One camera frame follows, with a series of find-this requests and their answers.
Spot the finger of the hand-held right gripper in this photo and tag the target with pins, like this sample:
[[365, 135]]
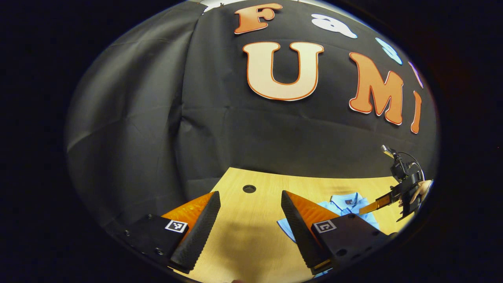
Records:
[[377, 203]]

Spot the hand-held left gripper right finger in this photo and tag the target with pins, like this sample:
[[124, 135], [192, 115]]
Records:
[[299, 232]]

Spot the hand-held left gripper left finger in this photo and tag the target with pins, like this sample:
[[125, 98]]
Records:
[[202, 228]]

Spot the light blue T-shirt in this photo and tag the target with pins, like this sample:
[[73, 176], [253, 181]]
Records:
[[347, 204]]

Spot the black backdrop cloth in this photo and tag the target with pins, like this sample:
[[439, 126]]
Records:
[[220, 129]]

